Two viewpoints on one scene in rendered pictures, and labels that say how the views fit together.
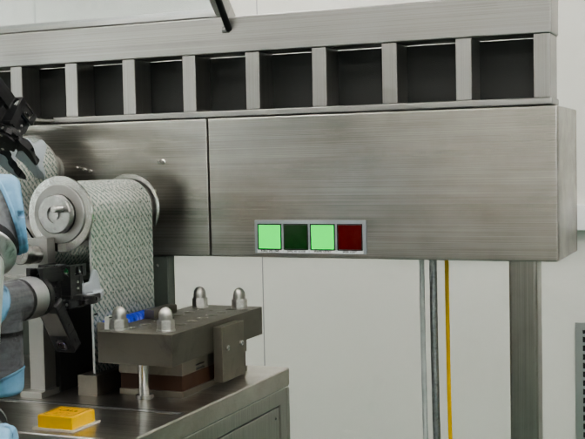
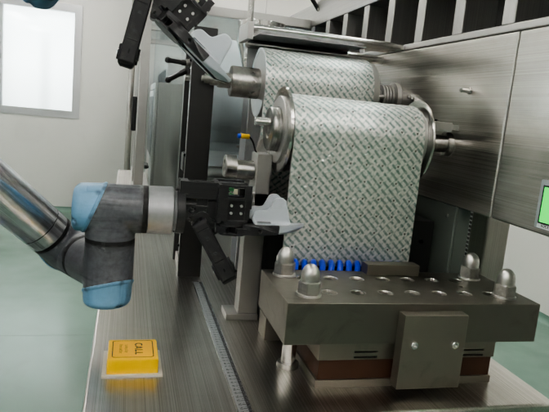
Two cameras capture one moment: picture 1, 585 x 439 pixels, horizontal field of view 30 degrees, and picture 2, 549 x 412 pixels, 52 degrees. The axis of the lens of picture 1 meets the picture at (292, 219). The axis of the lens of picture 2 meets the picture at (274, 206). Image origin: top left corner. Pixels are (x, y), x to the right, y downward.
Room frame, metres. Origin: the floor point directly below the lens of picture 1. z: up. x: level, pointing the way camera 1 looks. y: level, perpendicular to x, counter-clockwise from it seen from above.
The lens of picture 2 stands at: (1.52, -0.33, 1.28)
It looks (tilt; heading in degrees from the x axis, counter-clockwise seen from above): 9 degrees down; 52
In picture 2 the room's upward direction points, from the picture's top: 5 degrees clockwise
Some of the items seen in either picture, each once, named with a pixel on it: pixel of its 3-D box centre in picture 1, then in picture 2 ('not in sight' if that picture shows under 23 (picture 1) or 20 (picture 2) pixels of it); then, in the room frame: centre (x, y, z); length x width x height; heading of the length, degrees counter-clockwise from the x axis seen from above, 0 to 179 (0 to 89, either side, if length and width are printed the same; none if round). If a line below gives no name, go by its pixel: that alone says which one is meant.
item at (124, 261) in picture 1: (123, 278); (351, 217); (2.21, 0.35, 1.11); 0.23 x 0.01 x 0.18; 157
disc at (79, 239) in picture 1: (60, 213); (280, 129); (2.12, 0.45, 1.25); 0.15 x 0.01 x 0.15; 67
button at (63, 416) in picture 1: (66, 418); (132, 356); (1.85, 0.39, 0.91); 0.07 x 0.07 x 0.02; 67
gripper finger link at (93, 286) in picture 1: (94, 285); (279, 215); (2.08, 0.38, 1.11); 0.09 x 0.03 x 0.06; 156
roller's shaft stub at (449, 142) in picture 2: not in sight; (431, 142); (2.39, 0.34, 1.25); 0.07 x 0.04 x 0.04; 157
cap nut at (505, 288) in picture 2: (238, 298); (506, 282); (2.33, 0.12, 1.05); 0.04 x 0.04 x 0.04
